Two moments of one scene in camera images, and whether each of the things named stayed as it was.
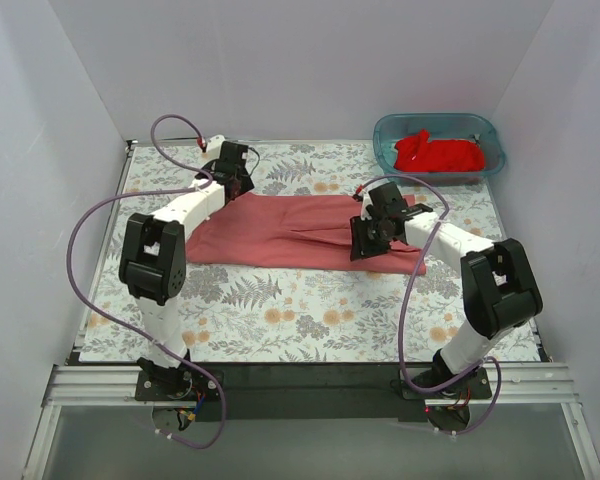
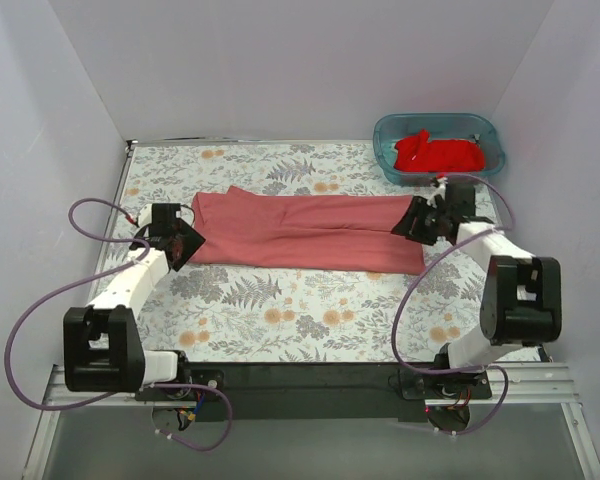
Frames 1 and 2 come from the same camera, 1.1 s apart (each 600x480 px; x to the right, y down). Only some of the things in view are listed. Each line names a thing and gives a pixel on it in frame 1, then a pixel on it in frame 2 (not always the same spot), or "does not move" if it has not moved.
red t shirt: x=438 y=155 does not move
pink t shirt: x=293 y=231 does not move
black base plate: x=312 y=392 does not move
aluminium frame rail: x=115 y=386 does not move
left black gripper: x=241 y=183 to x=183 y=245
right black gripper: x=362 y=237 to x=425 y=222
